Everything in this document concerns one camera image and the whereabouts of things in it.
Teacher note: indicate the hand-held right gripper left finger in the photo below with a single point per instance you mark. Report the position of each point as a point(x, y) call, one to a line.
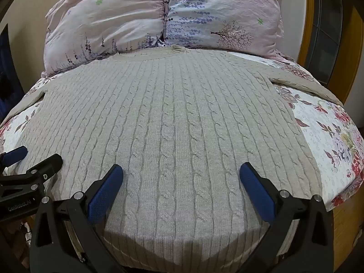
point(105, 194)

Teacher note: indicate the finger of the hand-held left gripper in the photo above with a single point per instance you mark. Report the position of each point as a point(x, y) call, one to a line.
point(47, 165)
point(15, 154)

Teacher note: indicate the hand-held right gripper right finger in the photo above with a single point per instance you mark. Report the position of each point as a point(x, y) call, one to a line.
point(256, 194)

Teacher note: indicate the dark blue cloth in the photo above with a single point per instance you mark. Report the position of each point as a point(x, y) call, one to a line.
point(10, 71)

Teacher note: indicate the white floral bedsheet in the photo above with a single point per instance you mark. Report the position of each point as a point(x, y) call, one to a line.
point(327, 148)

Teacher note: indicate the pink floral pillow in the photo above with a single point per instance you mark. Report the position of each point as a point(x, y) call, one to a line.
point(108, 20)

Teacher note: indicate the yellow wooden door with glass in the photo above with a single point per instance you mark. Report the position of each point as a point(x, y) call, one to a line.
point(349, 48)

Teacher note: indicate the pink pillow with tree print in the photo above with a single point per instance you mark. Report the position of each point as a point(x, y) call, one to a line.
point(224, 14)

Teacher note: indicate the orange wooden bed frame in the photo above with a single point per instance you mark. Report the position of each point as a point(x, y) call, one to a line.
point(345, 227)

